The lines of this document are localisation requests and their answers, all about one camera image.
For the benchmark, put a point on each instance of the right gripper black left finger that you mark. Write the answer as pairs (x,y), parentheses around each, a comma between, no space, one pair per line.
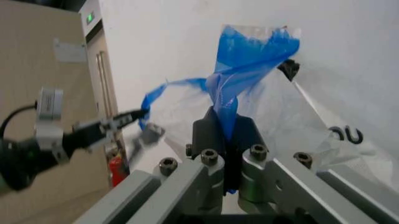
(174,186)

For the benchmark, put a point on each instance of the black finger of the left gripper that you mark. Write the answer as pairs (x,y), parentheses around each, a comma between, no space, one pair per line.
(124,119)
(151,135)

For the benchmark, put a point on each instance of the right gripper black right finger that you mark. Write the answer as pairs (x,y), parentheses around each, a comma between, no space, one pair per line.
(296,186)

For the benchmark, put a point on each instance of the blue plastic garbage bag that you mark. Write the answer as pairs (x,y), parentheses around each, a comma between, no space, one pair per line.
(249,53)

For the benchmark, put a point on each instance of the clear plastic bag with print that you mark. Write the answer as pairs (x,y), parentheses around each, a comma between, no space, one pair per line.
(311,121)

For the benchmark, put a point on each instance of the red fire extinguisher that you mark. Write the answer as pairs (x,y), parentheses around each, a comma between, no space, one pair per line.
(118,170)

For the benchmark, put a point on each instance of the green exit sign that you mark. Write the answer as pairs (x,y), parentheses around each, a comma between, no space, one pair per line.
(89,18)

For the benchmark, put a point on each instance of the black wall hook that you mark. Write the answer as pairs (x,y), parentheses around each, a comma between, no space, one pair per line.
(289,68)

